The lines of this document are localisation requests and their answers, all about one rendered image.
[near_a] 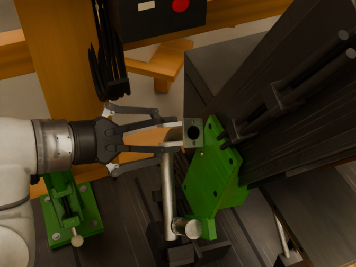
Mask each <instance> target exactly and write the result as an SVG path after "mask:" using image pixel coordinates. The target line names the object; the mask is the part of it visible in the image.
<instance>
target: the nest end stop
mask: <svg viewBox="0 0 356 267"><path fill-rule="evenodd" d="M160 261H161V264H162V265H164V266H166V267H176V266H180V265H185V264H189V263H193V262H194V257H192V258H189V259H185V260H180V261H176V262H172V263H169V262H168V259H167V257H166V258H162V259H160Z"/></svg>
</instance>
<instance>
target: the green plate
mask: <svg viewBox="0 0 356 267"><path fill-rule="evenodd" d="M223 131H224V128H223V127H222V125H221V124H220V122H219V120H218V119H217V117H216V116H215V115H214V114H213V115H210V116H209V118H208V121H207V123H206V126H205V128H204V131H203V147H197V149H196V151H195V153H194V156H193V159H192V162H191V164H190V167H189V169H188V172H187V174H186V177H185V179H184V182H183V184H182V190H183V192H184V194H185V196H186V198H187V200H188V202H189V204H190V206H191V208H192V210H193V213H194V215H197V216H203V217H208V219H209V220H212V219H214V217H215V215H216V213H217V211H218V210H219V209H225V208H230V207H235V206H241V205H243V203H244V202H245V200H246V198H247V196H248V195H249V193H250V191H251V189H250V190H247V186H248V185H245V186H242V187H238V180H239V178H238V173H239V168H240V166H241V164H242V162H243V159H242V157H241V155H240V154H239V152H238V151H237V149H236V147H235V146H234V147H227V148H226V149H225V150H220V145H222V144H223V143H224V142H226V141H227V140H228V139H229V138H226V137H225V138H223V139H222V140H221V141H218V140H217V139H216V137H217V136H218V135H219V134H220V133H221V132H223ZM201 151H202V152H203V156H202V157H201V156H200V152H201Z"/></svg>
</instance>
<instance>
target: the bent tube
mask: <svg viewBox="0 0 356 267"><path fill-rule="evenodd" d="M192 121H193V122H194V123H193V124H192ZM179 140H183V148H193V147H203V118H182V126H175V127H172V128H171V129H170V130H169V131H168V132H167V133H166V135H165V137H164V140H163V142H168V141H179ZM192 142H194V145H193V144H192ZM174 154H175V152H171V153H165V154H163V157H162V159H163V161H162V162H161V163H160V167H161V185H162V202H163V219H164V236H165V240H167V241H173V240H177V239H178V238H179V236H178V235H176V234H174V233H173V232H172V231H171V227H170V225H171V221H172V220H173V219H174V218H175V217H177V208H176V192H175V175H174Z"/></svg>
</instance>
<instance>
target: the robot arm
mask: <svg viewBox="0 0 356 267"><path fill-rule="evenodd" d="M102 107H103V110H102V113H101V116H99V117H97V118H95V119H93V120H79V121H70V122H69V123H67V121H66V119H58V120H54V119H52V120H51V119H50V118H47V119H32V120H24V119H17V118H13V117H0V267H34V262H35V227H34V217H33V210H32V206H31V201H30V180H31V175H36V174H43V173H52V172H61V171H67V170H69V169H70V167H71V164H73V165H84V164H93V163H99V164H102V165H105V167H106V169H107V170H108V175H109V176H111V177H117V176H119V175H120V174H122V173H123V172H126V171H131V170H135V169H138V168H142V167H146V166H151V165H156V164H160V163H161V162H162V161H163V159H162V157H163V154H165V153H171V152H178V151H180V146H182V145H183V141H182V140H181V141H168V142H160V143H158V145H159V146H138V145H124V142H123V133H125V132H129V131H133V130H137V129H141V128H146V127H150V126H154V125H157V127H158V128H165V127H175V126H182V121H179V122H178V121H177V117H176V116H170V117H161V116H160V115H159V110H158V108H146V107H133V106H118V105H116V104H113V103H111V102H108V103H104V104H103V105H102ZM115 113H118V114H147V115H150V116H151V119H147V120H142V121H138V122H133V123H129V124H124V125H120V126H119V125H117V124H116V123H114V122H113V121H111V120H110V119H108V118H107V117H108V116H113V115H115ZM121 152H137V153H154V155H153V157H148V158H143V159H139V160H136V161H131V162H126V163H122V164H117V163H113V164H112V163H111V161H113V160H114V159H115V158H116V157H117V156H118V155H119V154H120V153H121Z"/></svg>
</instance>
